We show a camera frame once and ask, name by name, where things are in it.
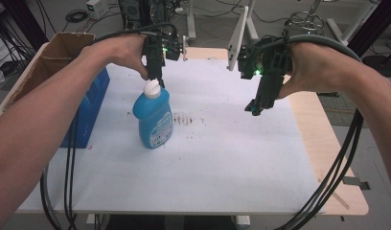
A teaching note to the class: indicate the black round stand base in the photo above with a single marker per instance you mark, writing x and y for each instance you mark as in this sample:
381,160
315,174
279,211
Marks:
380,65

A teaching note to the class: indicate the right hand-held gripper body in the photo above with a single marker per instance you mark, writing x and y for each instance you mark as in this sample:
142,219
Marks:
268,57

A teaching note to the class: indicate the white power supply box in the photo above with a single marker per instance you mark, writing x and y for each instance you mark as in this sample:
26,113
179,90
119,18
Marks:
96,8

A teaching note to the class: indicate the blue bottle with white cap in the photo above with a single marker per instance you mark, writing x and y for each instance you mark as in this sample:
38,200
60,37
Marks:
155,121

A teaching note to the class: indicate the person's left hand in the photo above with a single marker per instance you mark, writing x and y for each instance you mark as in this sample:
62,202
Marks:
120,54

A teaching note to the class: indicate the brown cardboard box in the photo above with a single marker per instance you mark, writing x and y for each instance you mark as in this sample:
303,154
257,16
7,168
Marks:
56,54

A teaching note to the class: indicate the white foam mat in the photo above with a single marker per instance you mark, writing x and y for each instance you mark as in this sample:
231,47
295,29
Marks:
216,153

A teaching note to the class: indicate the blue box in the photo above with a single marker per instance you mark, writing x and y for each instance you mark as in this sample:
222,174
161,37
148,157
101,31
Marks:
91,105

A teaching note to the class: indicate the white table leg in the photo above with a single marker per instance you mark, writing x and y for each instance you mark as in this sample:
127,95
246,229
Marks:
191,19

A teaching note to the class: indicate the black computer tower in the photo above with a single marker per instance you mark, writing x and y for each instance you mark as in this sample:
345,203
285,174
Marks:
133,11

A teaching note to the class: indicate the chrome stool base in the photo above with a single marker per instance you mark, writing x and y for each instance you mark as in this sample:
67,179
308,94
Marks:
307,20

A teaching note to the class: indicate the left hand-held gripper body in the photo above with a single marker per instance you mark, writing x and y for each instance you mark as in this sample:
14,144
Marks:
155,54

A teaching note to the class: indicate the person's right hand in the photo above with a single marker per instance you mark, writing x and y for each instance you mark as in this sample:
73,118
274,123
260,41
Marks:
315,68

